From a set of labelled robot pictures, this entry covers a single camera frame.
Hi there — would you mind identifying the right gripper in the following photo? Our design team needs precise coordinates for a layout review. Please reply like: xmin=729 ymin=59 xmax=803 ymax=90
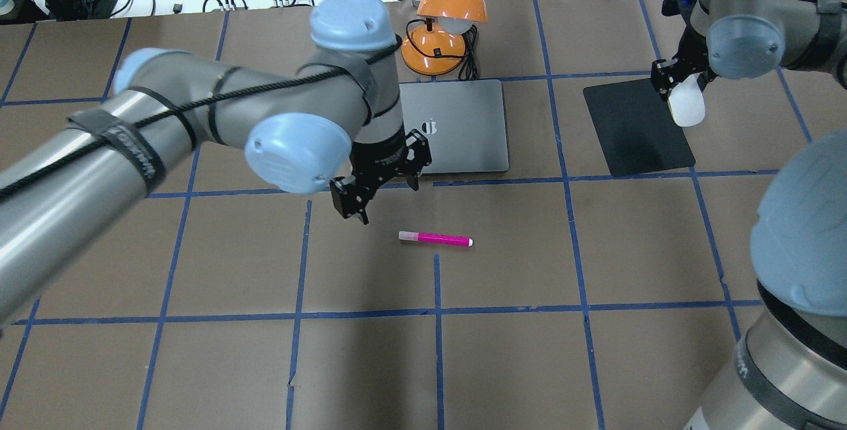
xmin=650 ymin=25 xmax=717 ymax=102

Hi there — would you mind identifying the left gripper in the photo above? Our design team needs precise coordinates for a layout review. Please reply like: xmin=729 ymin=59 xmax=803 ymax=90
xmin=330 ymin=128 xmax=432 ymax=225

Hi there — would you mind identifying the white computer mouse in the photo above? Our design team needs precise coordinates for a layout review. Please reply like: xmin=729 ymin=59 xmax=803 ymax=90
xmin=666 ymin=75 xmax=707 ymax=128

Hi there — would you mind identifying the pink marker pen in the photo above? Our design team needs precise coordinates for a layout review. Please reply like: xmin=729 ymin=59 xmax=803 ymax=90
xmin=398 ymin=230 xmax=474 ymax=248

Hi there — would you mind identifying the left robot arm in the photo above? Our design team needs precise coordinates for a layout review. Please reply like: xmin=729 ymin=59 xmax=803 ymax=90
xmin=1 ymin=0 xmax=431 ymax=328

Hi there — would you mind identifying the black mousepad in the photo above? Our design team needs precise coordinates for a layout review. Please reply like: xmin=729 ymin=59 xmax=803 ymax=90
xmin=583 ymin=79 xmax=696 ymax=177

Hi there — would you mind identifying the silver laptop notebook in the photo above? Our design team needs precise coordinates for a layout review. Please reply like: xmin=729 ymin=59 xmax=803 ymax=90
xmin=400 ymin=79 xmax=510 ymax=175

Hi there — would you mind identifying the orange desk lamp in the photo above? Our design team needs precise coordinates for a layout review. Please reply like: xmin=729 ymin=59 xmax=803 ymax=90
xmin=400 ymin=0 xmax=489 ymax=81

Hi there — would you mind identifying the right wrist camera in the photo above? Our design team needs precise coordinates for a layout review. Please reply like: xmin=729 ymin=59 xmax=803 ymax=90
xmin=660 ymin=0 xmax=698 ymax=27

